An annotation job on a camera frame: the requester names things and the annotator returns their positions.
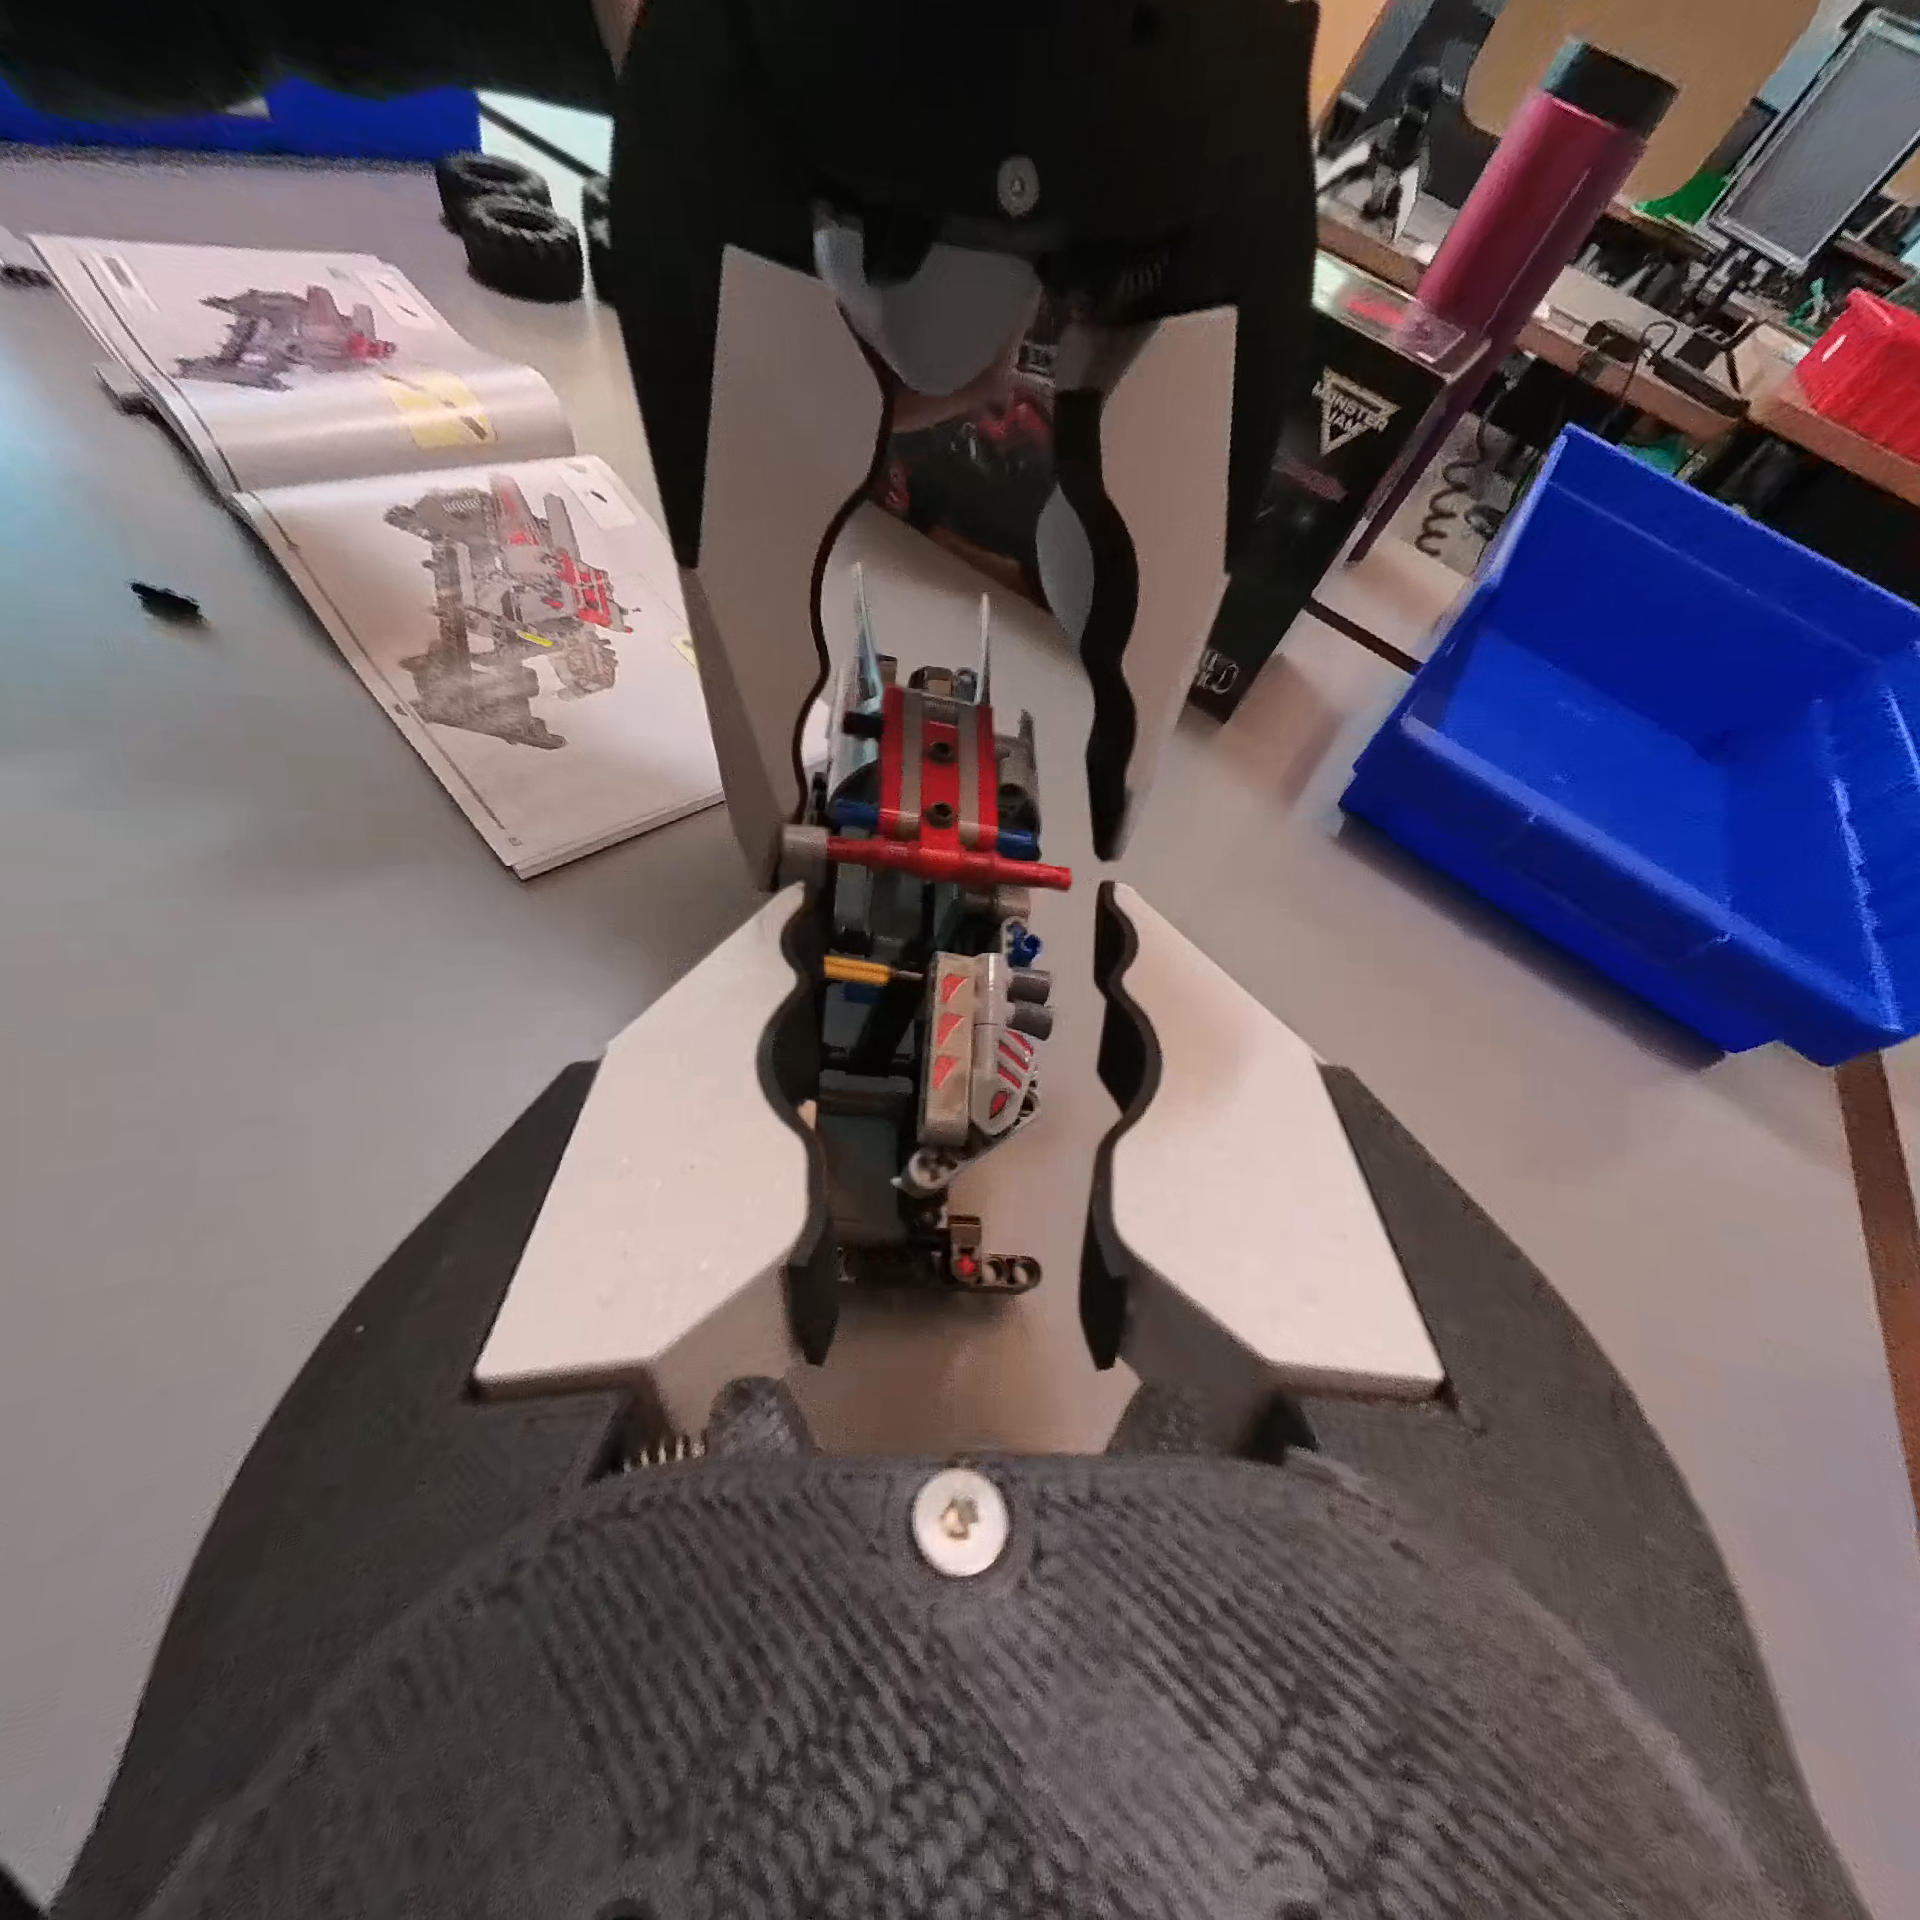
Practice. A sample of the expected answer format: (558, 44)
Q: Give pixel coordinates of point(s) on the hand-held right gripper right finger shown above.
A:
(1273, 1200)

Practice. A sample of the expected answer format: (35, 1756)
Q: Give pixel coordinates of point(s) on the small black brick piece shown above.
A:
(165, 601)

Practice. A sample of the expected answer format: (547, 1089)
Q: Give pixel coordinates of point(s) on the brick-built toy truck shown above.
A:
(938, 767)

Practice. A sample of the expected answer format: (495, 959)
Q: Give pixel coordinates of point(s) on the grey desk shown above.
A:
(299, 1050)

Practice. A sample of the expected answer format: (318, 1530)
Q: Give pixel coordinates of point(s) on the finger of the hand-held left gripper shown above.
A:
(1185, 525)
(767, 525)

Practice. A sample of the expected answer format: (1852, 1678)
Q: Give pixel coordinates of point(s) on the grey monitor screen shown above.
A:
(1832, 148)

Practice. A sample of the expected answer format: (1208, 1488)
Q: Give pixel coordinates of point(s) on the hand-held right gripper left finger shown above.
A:
(660, 1200)

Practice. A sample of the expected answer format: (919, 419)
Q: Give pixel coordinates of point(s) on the blue open-front bin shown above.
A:
(1650, 750)

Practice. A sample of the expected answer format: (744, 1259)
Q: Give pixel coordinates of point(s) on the red plastic crate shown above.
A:
(1868, 367)

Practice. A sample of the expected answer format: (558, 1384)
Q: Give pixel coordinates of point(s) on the grey connector brick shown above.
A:
(801, 860)

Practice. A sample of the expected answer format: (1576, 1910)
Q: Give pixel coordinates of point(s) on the black toy set box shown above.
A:
(1305, 493)

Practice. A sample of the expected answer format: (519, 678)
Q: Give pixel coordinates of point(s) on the instruction booklet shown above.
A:
(451, 601)

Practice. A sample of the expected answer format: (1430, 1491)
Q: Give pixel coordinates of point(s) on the maroon bottle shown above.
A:
(1530, 196)

